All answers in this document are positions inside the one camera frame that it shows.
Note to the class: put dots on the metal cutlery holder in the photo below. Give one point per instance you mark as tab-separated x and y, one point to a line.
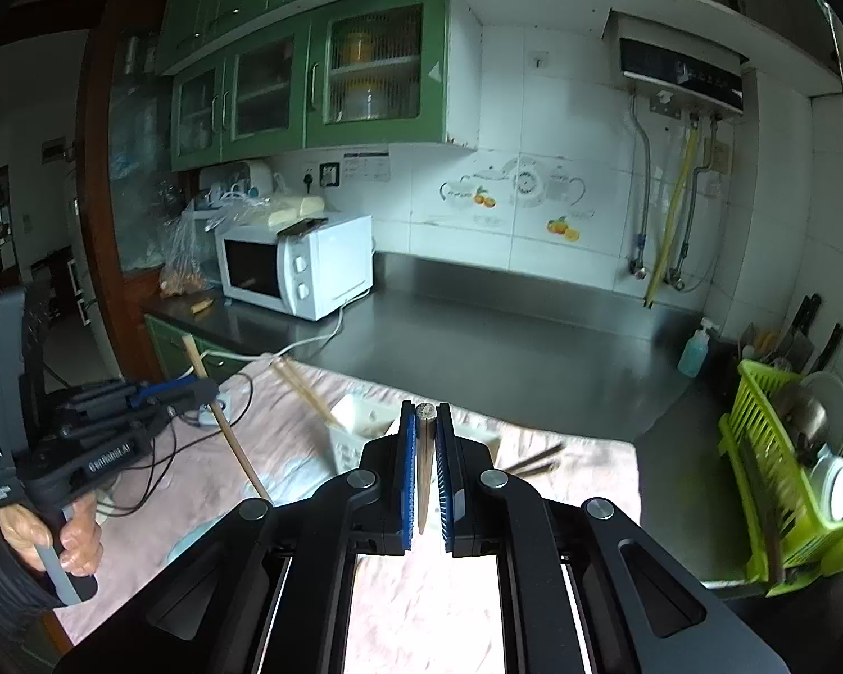
757	347

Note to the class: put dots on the person's left forearm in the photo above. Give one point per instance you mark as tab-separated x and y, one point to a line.
3	590

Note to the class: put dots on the black phone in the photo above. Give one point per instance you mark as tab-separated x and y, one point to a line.
302	227

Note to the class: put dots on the metal bowl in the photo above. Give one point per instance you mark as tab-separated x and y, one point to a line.
804	411

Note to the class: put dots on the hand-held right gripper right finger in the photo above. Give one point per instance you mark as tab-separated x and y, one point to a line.
444	491

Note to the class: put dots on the clear plastic container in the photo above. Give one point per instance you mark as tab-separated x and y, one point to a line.
362	104

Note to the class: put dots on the green glass-door wall cabinet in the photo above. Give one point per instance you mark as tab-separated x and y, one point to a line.
267	105

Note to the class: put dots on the green base cabinet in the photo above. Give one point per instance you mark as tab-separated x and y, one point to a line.
172	351

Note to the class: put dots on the white utensil holder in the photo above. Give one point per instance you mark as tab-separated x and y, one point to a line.
355	428

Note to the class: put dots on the person's left hand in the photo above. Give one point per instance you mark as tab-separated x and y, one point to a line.
83	540

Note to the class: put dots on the clear plastic bag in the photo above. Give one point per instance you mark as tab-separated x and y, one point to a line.
186	253

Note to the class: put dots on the wooden chopstick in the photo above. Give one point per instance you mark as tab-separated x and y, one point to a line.
302	390
316	393
242	456

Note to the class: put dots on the dark chopstick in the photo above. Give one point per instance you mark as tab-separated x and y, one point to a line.
541	467
534	455

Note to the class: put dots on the small wooden piece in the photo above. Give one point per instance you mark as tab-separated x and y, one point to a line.
202	306

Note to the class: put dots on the green plastic dish rack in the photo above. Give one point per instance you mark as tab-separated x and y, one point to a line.
759	449

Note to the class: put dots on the dark long utensil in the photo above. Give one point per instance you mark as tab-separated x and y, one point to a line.
766	519

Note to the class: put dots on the wall water heater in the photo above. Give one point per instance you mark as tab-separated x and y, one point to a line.
681	70

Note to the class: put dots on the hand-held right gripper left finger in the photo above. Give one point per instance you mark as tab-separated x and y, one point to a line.
407	491

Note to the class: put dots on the wall hook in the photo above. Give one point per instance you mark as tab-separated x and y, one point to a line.
537	58

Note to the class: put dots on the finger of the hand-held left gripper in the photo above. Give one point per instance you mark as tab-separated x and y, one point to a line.
156	392
190	404

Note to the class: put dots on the printed wall label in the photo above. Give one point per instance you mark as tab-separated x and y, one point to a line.
365	165

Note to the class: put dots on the yellow container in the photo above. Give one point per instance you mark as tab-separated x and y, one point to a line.
360	47

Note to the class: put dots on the metal chopstick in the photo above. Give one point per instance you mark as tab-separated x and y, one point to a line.
425	463

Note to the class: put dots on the blue soap pump bottle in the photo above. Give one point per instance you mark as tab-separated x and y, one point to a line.
694	358

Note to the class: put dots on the brown wooden door frame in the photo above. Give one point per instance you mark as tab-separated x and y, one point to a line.
95	189

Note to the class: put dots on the white kettle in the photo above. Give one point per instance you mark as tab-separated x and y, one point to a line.
256	179

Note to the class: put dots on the white microwave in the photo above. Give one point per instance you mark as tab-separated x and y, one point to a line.
323	267

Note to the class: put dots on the pink table cloth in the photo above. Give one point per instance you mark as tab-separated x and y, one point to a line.
288	435

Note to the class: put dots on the white bowl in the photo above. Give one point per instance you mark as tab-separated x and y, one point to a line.
839	484

